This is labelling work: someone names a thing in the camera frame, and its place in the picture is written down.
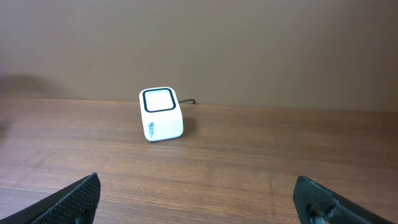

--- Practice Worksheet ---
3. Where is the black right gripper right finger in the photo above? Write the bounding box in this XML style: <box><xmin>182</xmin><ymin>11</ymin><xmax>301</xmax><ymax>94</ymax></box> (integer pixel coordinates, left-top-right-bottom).
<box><xmin>293</xmin><ymin>175</ymin><xmax>392</xmax><ymax>224</ymax></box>

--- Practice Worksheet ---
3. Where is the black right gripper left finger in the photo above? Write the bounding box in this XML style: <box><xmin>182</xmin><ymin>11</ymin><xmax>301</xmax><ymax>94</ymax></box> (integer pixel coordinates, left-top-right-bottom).
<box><xmin>1</xmin><ymin>172</ymin><xmax>101</xmax><ymax>224</ymax></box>

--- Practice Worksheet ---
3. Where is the white barcode scanner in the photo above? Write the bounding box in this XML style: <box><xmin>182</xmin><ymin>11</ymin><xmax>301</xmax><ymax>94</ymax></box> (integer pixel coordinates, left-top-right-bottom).
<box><xmin>139</xmin><ymin>86</ymin><xmax>183</xmax><ymax>142</ymax></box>

